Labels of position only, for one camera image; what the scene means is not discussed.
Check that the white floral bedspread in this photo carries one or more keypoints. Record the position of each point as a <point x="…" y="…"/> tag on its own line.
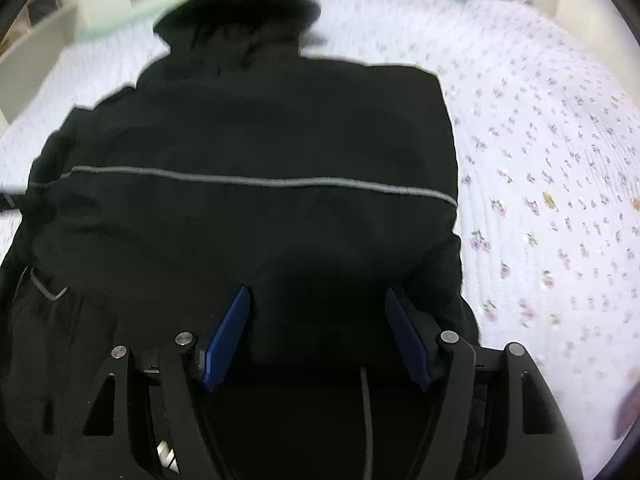
<point x="550" y="160"/>

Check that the black jacket with grey piping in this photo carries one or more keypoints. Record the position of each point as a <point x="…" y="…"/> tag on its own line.
<point x="250" y="135"/>

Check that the green bed sheet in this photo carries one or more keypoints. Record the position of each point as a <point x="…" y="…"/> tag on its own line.
<point x="125" y="12"/>

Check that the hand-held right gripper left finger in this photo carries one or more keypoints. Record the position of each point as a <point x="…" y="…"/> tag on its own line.
<point x="227" y="337"/>

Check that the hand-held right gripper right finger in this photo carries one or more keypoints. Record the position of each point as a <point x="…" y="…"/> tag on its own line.
<point x="407" y="337"/>

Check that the white built-in bookshelf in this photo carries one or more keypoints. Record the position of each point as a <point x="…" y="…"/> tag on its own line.
<point x="35" y="25"/>

